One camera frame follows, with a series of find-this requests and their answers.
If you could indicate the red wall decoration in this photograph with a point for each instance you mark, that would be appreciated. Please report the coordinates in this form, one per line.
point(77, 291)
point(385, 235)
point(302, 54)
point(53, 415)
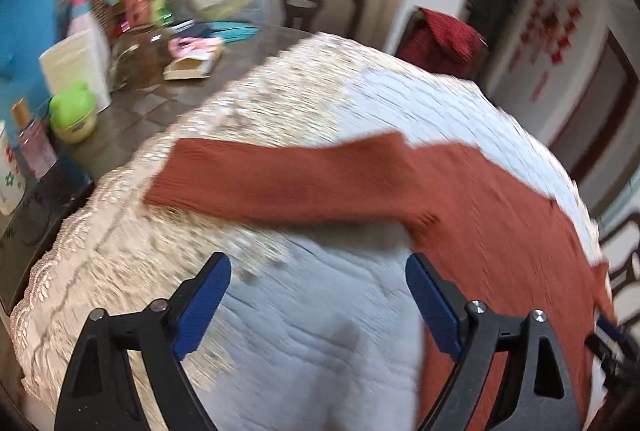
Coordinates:
point(547, 34)

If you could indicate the dark chair by wall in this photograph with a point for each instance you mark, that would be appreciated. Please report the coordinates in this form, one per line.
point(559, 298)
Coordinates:
point(621, 247)

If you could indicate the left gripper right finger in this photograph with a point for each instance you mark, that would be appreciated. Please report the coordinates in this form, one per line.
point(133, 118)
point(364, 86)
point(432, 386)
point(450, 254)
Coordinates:
point(534, 391)

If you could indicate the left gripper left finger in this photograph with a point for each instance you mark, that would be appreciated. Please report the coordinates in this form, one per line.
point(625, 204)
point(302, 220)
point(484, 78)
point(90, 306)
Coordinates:
point(98, 391)

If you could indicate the pink bottle with gold cap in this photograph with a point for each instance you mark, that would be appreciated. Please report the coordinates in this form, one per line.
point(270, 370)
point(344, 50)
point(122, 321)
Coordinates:
point(32, 140)

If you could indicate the white cylindrical container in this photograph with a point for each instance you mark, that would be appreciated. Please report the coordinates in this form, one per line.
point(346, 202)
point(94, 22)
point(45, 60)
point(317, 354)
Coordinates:
point(76, 59)

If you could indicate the red garment on chair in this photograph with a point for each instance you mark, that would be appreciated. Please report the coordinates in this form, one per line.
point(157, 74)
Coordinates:
point(441, 44)

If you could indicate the small open cardboard box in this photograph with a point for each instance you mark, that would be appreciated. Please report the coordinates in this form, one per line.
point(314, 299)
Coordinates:
point(196, 65)

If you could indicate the rust red knit sweater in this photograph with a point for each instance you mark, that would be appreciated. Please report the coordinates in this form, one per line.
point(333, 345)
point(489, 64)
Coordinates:
point(332, 340)

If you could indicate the blue bag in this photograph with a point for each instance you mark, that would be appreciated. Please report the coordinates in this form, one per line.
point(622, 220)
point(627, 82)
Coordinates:
point(28, 28)

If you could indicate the green lidded jar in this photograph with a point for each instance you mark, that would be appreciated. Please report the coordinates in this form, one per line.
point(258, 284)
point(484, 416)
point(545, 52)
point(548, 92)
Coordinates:
point(73, 113)

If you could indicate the white quilted table cover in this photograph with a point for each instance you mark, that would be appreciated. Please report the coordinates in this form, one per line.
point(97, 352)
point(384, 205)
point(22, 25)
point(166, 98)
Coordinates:
point(120, 253)

